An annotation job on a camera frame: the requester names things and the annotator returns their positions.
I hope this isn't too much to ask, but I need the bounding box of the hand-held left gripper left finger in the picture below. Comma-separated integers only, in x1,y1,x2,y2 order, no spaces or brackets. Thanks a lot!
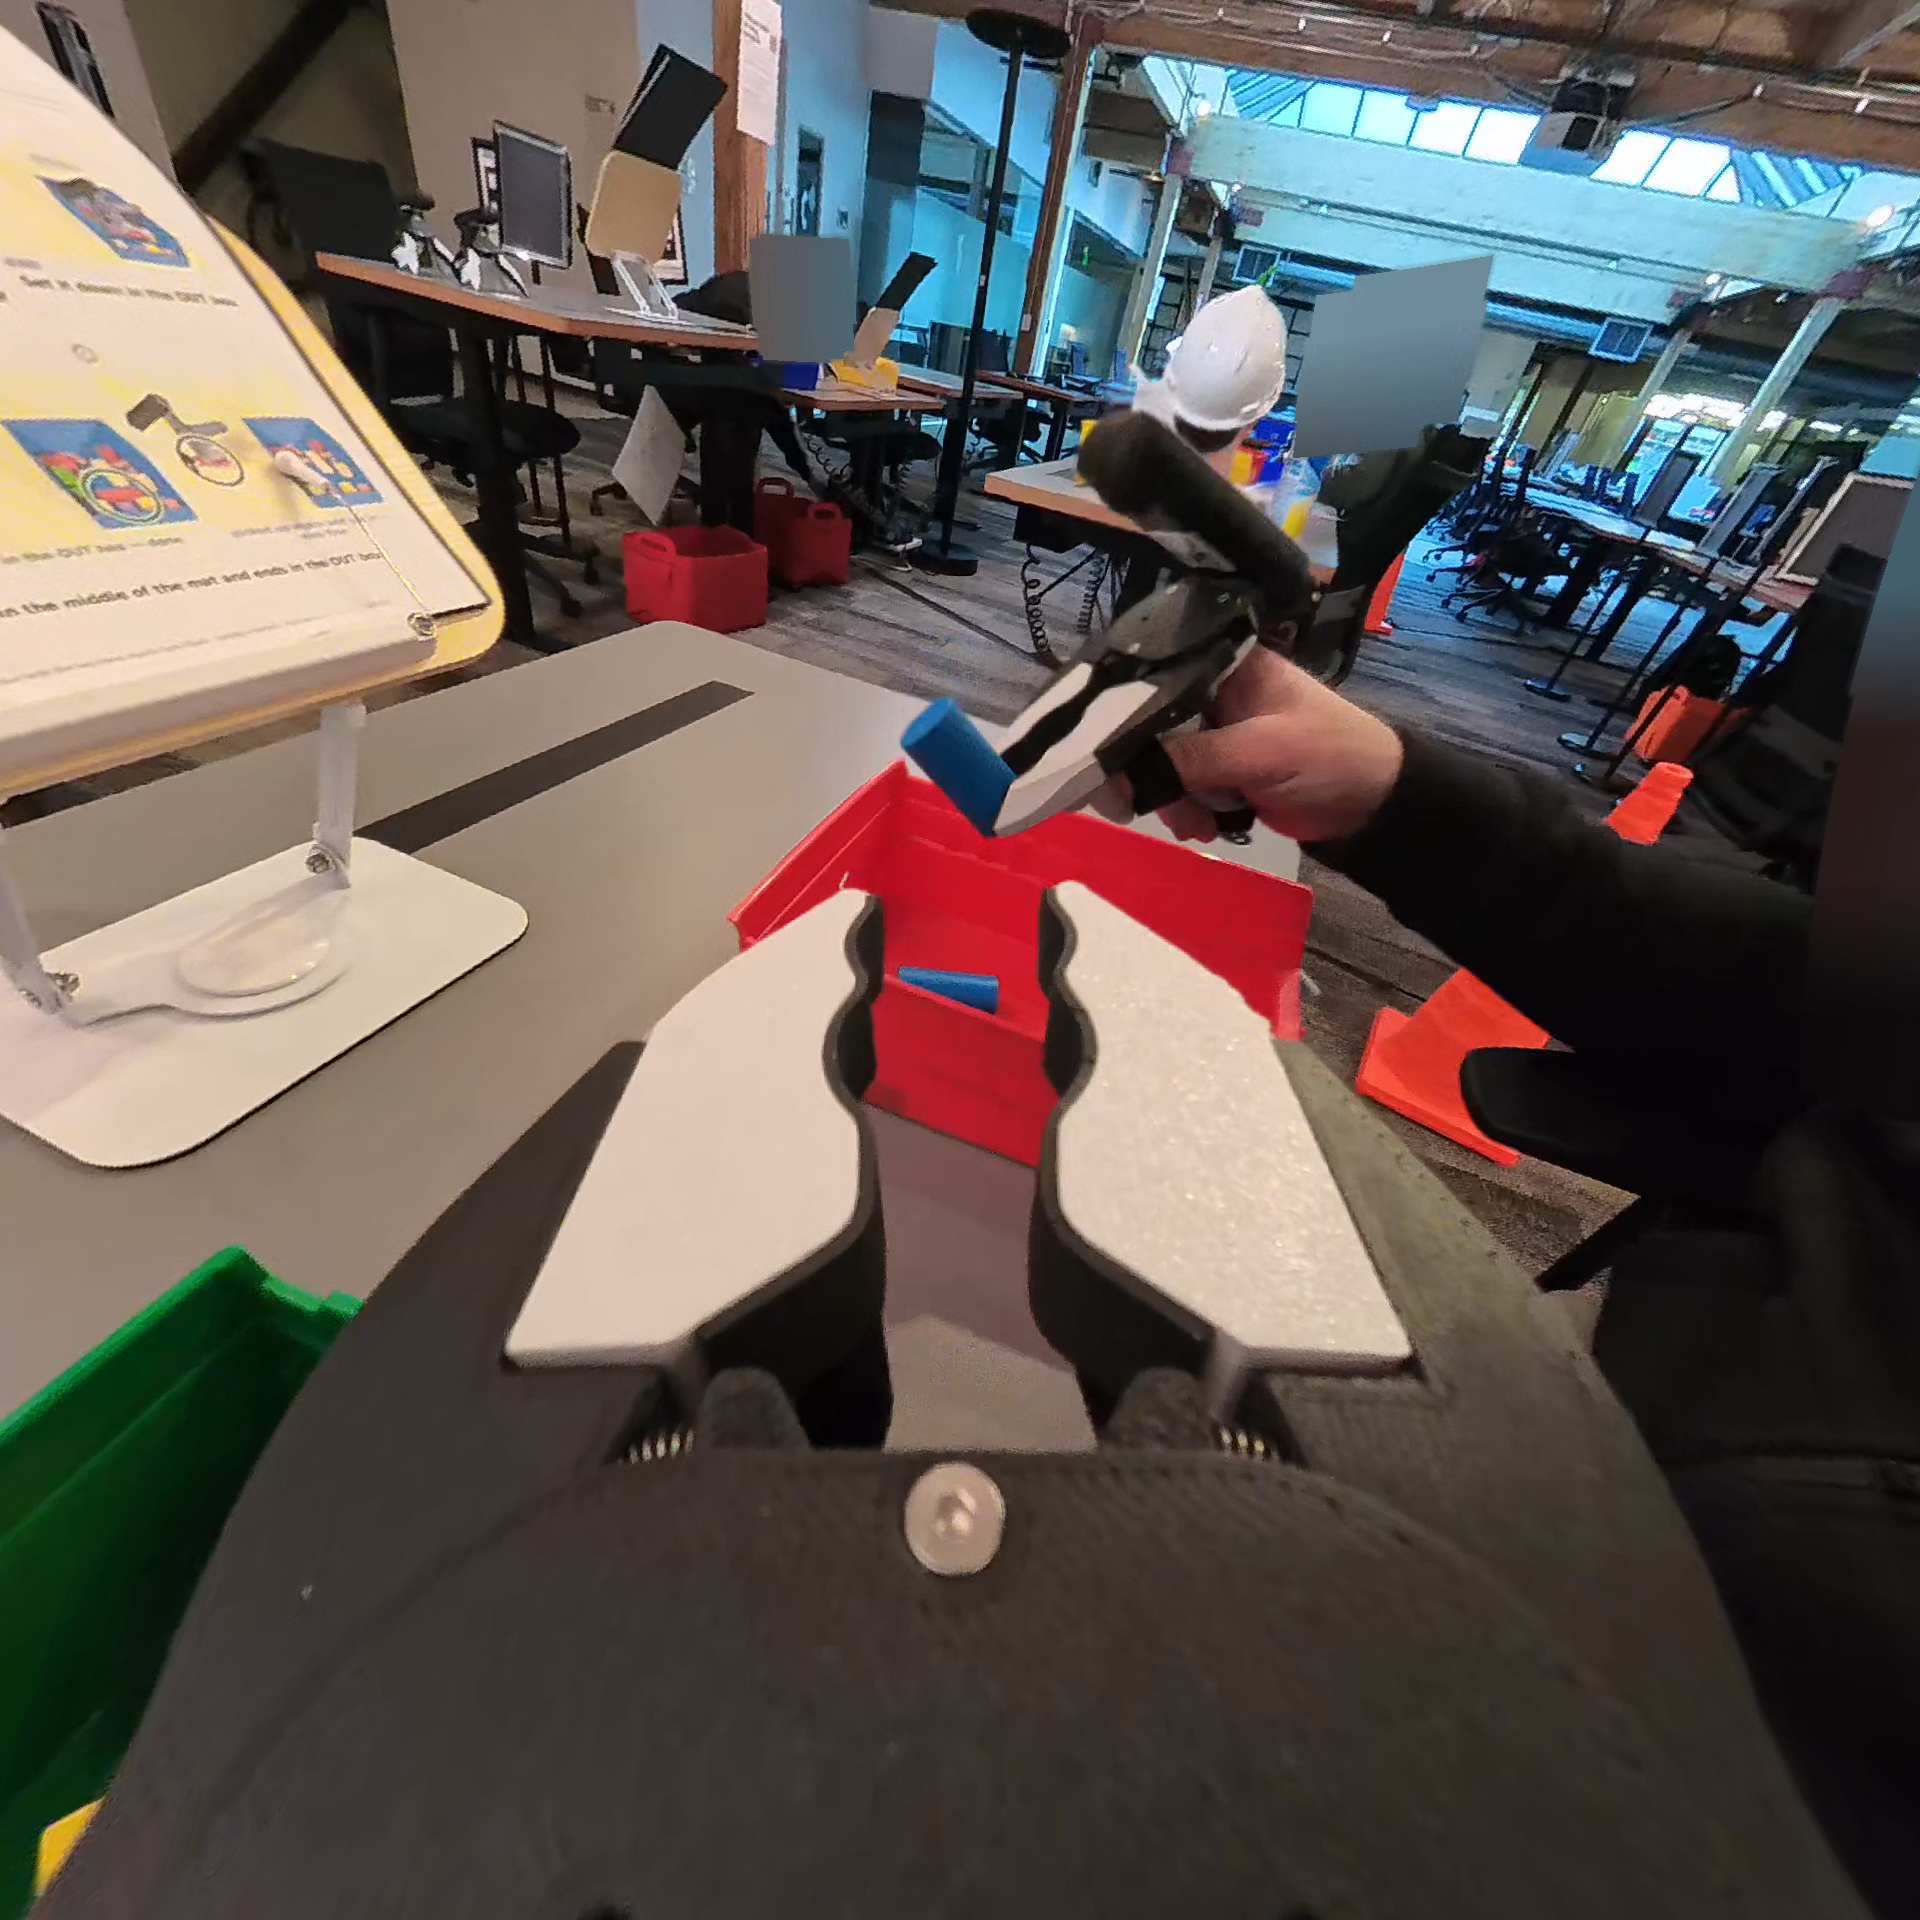
503,887,886,1454

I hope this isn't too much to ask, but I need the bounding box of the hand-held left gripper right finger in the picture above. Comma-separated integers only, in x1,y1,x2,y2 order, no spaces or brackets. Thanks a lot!
1030,880,1416,1445

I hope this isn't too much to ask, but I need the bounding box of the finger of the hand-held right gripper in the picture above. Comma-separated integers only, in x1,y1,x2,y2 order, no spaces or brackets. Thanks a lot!
993,672,1190,839
999,594,1262,754

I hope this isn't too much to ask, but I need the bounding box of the red plastic bin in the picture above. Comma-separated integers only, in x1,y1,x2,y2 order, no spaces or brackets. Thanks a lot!
726,756,1317,1172

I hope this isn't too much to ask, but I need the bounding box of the person's right forearm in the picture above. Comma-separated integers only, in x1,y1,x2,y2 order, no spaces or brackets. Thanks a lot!
1319,730,1846,1142

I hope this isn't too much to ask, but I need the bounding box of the person's right hand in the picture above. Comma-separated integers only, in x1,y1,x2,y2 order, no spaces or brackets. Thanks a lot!
1158,646,1407,846

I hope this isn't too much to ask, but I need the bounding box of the white hard hat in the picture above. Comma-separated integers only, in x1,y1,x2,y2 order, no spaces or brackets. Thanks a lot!
1165,286,1292,430

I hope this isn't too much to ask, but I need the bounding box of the black office chair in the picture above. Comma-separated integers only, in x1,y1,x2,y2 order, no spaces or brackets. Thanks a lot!
323,286,585,589
1319,427,1487,677

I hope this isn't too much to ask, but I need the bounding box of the black floor lamp pole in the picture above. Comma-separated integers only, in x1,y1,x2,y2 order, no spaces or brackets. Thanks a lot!
913,6,1075,578

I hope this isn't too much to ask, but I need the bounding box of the red fabric bag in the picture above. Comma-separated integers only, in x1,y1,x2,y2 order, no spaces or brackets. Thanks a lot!
621,525,771,636
751,477,854,589

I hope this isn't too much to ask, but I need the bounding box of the row of black office chairs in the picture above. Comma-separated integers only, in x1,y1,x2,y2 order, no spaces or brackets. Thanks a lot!
1424,434,1801,634

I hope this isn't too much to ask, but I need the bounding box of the black chair armrest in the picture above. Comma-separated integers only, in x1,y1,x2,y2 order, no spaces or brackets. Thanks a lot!
1463,1042,1771,1292

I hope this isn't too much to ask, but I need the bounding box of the black tape strip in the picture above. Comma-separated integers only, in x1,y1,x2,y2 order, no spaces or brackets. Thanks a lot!
367,680,751,854

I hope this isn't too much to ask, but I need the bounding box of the white paper sheet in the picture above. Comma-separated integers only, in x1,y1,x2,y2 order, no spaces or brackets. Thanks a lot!
613,387,688,524

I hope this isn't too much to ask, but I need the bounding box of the person's dark clothing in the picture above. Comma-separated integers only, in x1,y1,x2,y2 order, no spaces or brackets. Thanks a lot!
1591,839,1920,1920

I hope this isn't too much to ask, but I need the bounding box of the tan board on stand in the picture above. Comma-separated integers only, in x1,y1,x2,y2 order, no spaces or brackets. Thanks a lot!
583,150,692,320

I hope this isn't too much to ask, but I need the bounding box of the black board on stand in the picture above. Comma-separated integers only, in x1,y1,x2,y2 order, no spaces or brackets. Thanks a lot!
614,45,728,167

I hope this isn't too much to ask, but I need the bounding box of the green plastic bin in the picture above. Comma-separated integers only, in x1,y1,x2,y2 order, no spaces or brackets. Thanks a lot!
0,1245,361,1863

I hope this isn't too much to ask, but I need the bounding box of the wooden desk with black legs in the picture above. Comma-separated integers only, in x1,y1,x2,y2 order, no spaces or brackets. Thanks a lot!
315,251,767,646

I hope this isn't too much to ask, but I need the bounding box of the black computer monitor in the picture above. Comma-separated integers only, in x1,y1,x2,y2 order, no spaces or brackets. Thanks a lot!
491,124,575,272

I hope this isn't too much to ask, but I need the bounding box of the instruction board with white stand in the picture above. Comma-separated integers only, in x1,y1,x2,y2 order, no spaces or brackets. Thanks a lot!
0,23,531,1168

